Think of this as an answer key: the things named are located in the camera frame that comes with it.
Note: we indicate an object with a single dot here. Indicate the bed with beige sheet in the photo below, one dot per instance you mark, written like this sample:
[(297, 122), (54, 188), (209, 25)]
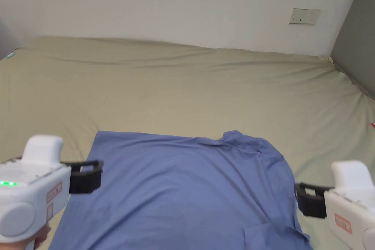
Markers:
[(181, 86)]

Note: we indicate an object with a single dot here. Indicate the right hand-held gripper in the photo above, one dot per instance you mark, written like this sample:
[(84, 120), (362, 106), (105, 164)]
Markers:
[(348, 203)]

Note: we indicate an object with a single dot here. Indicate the blue shirt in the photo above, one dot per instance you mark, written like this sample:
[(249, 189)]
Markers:
[(175, 191)]

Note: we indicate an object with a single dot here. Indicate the person's left hand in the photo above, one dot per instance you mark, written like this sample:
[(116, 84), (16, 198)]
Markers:
[(26, 241)]

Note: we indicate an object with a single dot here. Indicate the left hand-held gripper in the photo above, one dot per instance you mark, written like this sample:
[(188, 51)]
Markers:
[(32, 185)]

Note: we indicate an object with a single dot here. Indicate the white wall socket plate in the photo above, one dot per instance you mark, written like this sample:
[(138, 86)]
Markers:
[(304, 16)]

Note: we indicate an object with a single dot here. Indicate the grey padded headboard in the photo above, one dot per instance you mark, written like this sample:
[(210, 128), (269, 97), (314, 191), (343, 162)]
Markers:
[(356, 39)]

